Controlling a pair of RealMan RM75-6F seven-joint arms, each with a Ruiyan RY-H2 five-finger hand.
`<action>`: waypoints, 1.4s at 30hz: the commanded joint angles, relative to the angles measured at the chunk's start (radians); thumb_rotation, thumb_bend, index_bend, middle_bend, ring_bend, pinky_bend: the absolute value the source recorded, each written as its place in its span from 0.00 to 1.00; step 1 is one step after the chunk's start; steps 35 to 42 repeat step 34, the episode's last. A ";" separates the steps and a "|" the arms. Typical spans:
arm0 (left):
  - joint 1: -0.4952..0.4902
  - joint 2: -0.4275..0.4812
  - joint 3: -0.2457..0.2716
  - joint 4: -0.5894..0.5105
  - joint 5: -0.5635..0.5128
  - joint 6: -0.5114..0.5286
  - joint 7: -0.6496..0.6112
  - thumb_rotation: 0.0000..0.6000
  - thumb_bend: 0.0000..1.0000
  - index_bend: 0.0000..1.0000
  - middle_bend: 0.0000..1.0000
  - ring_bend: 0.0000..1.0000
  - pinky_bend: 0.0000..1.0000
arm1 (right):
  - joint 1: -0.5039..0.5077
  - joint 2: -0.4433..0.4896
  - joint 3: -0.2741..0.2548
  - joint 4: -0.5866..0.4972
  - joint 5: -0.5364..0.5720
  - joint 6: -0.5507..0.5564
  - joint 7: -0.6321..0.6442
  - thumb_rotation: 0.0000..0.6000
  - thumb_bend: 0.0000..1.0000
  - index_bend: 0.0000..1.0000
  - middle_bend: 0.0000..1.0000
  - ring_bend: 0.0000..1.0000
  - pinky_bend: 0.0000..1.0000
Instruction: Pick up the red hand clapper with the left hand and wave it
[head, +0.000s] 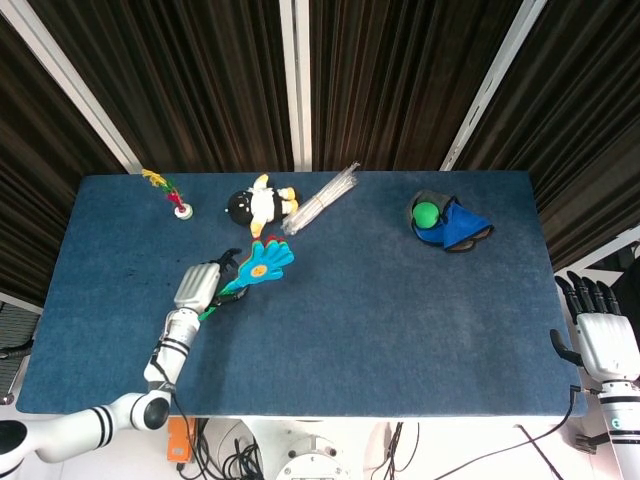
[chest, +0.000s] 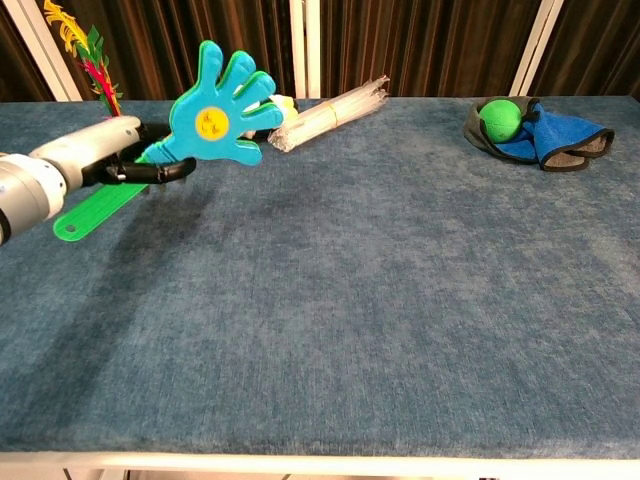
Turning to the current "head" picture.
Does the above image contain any penguin plush toy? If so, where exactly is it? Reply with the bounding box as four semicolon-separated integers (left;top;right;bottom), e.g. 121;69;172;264
225;173;301;240

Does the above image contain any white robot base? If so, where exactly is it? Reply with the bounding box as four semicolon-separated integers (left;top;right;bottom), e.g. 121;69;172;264
244;418;391;480

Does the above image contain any black cable tangle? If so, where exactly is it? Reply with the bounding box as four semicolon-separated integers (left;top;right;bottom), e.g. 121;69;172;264
194;419;265;480

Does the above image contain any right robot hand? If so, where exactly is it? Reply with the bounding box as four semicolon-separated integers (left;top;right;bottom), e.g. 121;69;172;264
549;271;640;384

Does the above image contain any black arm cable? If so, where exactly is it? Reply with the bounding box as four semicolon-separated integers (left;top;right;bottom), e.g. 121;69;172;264
432;386;582;480
151;344;207;480

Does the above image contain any green ball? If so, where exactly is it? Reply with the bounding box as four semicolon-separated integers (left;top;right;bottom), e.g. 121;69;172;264
412;200;441;229

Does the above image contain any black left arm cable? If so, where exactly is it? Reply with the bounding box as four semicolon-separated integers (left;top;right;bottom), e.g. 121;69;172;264
151;344;207;480

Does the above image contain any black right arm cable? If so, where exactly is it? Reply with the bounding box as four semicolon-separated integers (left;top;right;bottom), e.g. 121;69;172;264
432;386;582;480

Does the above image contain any bundle of clear straws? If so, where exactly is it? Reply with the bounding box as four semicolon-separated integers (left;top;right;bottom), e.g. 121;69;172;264
279;160;362;237

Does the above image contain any orange control box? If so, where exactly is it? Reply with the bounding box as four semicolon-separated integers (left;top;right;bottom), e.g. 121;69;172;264
167;417;196;464

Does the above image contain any white frame post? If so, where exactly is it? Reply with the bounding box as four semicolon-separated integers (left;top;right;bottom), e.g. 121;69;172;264
278;0;314;172
439;0;549;172
0;0;141;174

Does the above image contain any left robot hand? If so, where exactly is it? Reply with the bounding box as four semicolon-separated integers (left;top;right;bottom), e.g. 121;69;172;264
172;248;251;314

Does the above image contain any colourful feather shuttlecock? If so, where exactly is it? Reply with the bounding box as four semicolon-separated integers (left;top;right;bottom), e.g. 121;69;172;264
141;168;195;221

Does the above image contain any thin black cable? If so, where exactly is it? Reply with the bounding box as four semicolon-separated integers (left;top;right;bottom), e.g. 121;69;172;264
374;422;421;480

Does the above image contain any blue catch pad, green ball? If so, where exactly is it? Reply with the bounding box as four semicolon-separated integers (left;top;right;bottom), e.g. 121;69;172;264
405;189;496;254

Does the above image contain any dark thin rod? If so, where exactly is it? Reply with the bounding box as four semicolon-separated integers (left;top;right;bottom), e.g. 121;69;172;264
517;424;566;480

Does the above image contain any hand clapper toy green handle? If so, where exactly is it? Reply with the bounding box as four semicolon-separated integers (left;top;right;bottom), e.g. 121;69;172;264
197;235;296;322

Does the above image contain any dark brown pleated curtain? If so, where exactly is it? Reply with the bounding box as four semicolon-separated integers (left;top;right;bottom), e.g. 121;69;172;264
0;0;640;301

